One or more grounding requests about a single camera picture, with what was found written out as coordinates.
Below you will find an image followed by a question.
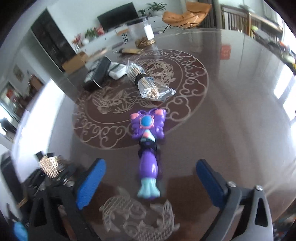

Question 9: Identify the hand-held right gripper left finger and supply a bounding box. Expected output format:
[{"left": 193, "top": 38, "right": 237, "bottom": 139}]
[{"left": 29, "top": 158, "right": 106, "bottom": 241}]

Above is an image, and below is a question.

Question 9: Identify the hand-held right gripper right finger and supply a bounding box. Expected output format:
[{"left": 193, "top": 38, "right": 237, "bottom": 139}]
[{"left": 196, "top": 159, "right": 274, "bottom": 241}]

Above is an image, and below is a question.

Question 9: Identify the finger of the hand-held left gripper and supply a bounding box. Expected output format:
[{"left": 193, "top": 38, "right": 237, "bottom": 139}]
[{"left": 24, "top": 165, "right": 77, "bottom": 193}]

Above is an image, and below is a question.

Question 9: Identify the sequined bow hair clip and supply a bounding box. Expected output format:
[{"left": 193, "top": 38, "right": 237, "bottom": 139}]
[{"left": 38, "top": 155, "right": 65, "bottom": 179}]

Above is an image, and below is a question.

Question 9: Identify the purple toy wand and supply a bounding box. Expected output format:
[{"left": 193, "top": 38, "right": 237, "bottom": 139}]
[{"left": 130, "top": 108, "right": 167, "bottom": 200}]

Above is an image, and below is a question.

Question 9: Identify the blue plastic object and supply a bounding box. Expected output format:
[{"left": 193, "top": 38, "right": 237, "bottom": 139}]
[{"left": 13, "top": 221, "right": 28, "bottom": 241}]

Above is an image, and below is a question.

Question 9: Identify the black box with pictures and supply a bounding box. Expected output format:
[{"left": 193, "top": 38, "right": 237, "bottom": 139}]
[{"left": 83, "top": 56, "right": 112, "bottom": 91}]

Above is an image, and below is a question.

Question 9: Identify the bag of wooden sticks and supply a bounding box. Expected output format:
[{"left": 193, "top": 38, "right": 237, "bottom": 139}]
[{"left": 124, "top": 61, "right": 176, "bottom": 102}]

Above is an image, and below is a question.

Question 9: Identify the cardboard box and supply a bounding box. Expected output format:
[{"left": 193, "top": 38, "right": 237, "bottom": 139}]
[{"left": 61, "top": 51, "right": 89, "bottom": 74}]

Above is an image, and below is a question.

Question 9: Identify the red flower arrangement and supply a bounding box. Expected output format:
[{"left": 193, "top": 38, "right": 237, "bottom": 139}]
[{"left": 71, "top": 33, "right": 83, "bottom": 51}]

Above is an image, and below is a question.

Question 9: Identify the dark glass display cabinet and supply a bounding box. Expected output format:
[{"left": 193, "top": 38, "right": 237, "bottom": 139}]
[{"left": 31, "top": 10, "right": 77, "bottom": 73}]

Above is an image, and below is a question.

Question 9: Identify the paper chopstick packet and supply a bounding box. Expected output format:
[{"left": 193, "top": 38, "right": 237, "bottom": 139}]
[{"left": 115, "top": 45, "right": 149, "bottom": 55}]

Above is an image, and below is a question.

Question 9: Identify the white television console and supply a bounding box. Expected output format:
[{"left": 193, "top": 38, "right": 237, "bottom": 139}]
[{"left": 76, "top": 16, "right": 167, "bottom": 54}]

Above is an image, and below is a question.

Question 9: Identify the leafy potted plant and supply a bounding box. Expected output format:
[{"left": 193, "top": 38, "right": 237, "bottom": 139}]
[{"left": 84, "top": 27, "right": 98, "bottom": 39}]

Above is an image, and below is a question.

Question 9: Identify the pile of assorted clutter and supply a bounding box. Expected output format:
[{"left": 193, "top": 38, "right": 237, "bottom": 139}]
[{"left": 253, "top": 25, "right": 296, "bottom": 75}]

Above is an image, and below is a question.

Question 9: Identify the orange top bench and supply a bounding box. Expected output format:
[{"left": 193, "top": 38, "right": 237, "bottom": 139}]
[{"left": 116, "top": 28, "right": 130, "bottom": 44}]

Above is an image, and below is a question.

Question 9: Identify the clear jar with black lid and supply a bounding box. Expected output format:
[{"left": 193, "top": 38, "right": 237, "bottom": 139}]
[{"left": 127, "top": 17, "right": 157, "bottom": 48}]

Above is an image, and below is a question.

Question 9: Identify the wooden slatted bench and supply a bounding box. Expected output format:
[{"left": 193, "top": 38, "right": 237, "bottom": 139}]
[{"left": 221, "top": 4, "right": 284, "bottom": 39}]

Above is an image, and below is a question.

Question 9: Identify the flat screen television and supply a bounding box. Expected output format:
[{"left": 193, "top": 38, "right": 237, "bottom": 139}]
[{"left": 97, "top": 2, "right": 139, "bottom": 31}]

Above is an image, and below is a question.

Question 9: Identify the orange lounge chair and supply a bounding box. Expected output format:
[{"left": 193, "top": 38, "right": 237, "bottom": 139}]
[{"left": 162, "top": 1, "right": 212, "bottom": 30}]

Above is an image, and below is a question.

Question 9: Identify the large potted green plant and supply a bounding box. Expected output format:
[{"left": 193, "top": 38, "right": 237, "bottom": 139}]
[{"left": 147, "top": 2, "right": 167, "bottom": 12}]

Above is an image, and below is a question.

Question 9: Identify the framed wall picture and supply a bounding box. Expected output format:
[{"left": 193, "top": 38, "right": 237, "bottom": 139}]
[{"left": 13, "top": 64, "right": 25, "bottom": 82}]

